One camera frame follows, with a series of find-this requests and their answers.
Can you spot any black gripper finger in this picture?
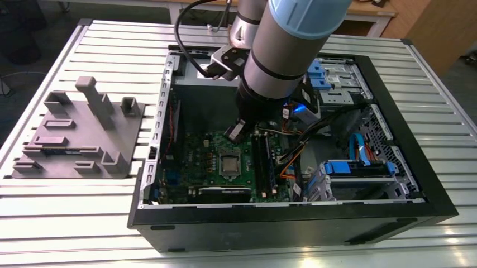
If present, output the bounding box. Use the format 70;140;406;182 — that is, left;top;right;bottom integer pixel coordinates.
225;119;249;145

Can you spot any grey power supply unit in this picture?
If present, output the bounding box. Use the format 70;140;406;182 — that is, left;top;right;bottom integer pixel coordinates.
173;58;243;132

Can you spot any black RAM stick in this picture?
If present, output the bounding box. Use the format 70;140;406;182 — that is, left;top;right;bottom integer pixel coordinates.
262;133;280;193

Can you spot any green motherboard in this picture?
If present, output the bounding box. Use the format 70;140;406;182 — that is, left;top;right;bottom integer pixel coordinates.
159;130;296;204

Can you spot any blue plastic drive latch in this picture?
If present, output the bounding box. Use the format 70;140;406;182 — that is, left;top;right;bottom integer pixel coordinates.
308;60;333;91

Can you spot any black graphics card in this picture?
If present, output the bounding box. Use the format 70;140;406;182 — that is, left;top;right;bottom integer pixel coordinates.
189;186;253;204

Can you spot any silver optical drive cage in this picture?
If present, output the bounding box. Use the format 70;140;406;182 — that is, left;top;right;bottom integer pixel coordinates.
309;57;374;115

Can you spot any hard disk in blue carrier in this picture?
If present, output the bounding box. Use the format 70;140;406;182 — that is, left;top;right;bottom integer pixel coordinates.
322;160;397;179

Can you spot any black open PC case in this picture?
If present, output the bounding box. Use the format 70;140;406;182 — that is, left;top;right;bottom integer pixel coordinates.
127;44;460;253

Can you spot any silver disk bay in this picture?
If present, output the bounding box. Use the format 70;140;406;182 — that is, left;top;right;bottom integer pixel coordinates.
308;167;423;202

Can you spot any grey plastic parts rack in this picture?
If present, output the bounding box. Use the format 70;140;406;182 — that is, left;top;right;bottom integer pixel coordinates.
11;76;146;180

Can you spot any green RAM stick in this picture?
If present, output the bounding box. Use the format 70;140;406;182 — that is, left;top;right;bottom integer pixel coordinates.
42;147;83;156

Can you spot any brown wooden cabinet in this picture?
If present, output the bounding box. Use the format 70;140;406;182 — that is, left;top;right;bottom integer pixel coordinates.
404;0;477;76

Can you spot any black chair base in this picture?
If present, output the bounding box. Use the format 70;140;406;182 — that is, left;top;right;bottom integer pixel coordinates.
459;47;477;64

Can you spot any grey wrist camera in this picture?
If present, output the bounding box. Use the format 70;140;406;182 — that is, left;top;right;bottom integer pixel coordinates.
293;107;322;121

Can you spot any black wire bundle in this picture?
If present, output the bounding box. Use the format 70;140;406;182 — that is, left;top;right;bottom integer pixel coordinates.
278;106;370;163

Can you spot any orange wire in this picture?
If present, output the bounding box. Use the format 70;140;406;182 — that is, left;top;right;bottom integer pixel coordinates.
280;155;302;179

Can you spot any blue disk wire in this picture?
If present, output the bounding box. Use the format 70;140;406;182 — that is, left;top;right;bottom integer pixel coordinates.
349;133;373;165

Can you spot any thick black camera cable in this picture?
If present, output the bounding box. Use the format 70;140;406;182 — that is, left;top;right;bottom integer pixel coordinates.
174;0;218;80

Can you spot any red disk wire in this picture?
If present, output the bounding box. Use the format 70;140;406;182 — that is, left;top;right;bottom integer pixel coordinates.
365;142;380;164

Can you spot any wooden desk with white frame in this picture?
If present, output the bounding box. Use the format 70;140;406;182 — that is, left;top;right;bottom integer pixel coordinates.
345;0;398;39

